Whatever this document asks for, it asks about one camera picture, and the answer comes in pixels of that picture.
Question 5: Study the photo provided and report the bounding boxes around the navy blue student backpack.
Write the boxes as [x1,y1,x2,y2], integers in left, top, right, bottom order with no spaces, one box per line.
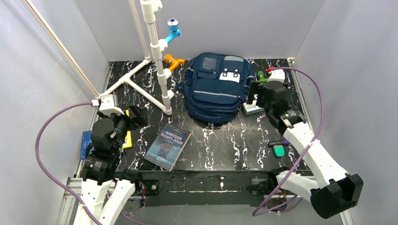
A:
[176,52,254,124]

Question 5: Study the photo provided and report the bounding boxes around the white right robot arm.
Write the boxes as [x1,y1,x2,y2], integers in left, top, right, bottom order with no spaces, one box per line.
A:
[247,81,364,219]

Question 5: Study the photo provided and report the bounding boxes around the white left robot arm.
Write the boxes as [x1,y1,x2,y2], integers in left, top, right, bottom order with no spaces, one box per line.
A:
[73,105,148,225]

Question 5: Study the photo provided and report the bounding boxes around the green tap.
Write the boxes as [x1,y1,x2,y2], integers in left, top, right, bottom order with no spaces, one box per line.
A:
[257,71,268,83]

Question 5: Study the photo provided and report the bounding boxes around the yellow book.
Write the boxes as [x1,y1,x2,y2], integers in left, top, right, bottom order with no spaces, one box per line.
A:
[122,109,133,153]

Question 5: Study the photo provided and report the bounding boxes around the small card box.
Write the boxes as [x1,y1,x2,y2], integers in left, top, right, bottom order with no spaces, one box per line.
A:
[243,100,264,115]

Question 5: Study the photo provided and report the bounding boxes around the Animal Farm book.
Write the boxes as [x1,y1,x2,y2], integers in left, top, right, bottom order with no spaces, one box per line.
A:
[80,131,92,160]

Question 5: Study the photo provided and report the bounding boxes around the Nineteen Eighty-Four book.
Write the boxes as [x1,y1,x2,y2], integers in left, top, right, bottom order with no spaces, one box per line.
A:
[144,124,191,172]

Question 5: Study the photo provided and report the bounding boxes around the purple black marker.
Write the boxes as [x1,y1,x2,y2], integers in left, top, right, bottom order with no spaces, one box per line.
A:
[268,140,290,148]

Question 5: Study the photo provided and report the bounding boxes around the green eraser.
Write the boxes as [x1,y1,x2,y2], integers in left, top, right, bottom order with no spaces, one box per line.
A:
[272,145,285,158]

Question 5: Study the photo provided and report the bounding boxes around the orange tap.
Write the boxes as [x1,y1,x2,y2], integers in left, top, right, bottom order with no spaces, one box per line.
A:
[164,54,185,72]

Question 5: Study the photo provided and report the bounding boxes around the blue tap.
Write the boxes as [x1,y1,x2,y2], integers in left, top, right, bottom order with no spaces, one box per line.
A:
[165,18,182,44]

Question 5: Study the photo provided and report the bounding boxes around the white PVC pipe stand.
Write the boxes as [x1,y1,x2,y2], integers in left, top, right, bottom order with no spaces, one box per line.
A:
[97,0,175,115]

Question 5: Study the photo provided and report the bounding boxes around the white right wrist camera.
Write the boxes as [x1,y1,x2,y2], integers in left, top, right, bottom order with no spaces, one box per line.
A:
[267,67,286,83]

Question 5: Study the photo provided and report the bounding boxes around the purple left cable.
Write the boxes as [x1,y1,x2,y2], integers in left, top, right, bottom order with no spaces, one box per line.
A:
[35,102,147,225]

